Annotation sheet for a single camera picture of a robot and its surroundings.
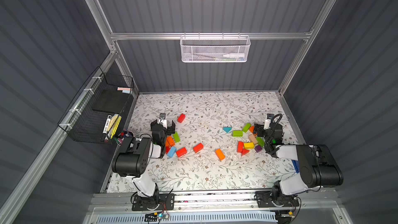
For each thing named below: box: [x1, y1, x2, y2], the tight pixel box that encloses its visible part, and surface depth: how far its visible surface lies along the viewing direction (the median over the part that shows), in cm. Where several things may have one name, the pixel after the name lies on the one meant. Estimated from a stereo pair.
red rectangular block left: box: [176, 147, 188, 158], surface depth 90 cm
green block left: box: [173, 131, 181, 144], surface depth 98 cm
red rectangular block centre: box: [192, 142, 204, 154], surface depth 93 cm
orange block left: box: [165, 135, 176, 148], surface depth 93 cm
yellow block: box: [243, 142, 255, 150], surface depth 93 cm
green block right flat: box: [232, 130, 244, 137], surface depth 99 cm
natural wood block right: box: [248, 134, 259, 145], surface depth 95 cm
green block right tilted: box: [242, 122, 252, 133], surface depth 101 cm
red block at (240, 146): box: [236, 141, 245, 153], surface depth 92 cm
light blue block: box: [166, 146, 177, 158], surface depth 90 cm
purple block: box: [254, 145, 263, 153], surface depth 93 cm
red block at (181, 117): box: [177, 113, 187, 123], surface depth 107 cm
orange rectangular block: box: [215, 148, 226, 161], surface depth 90 cm
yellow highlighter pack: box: [103, 114, 122, 142], surface depth 71 cm
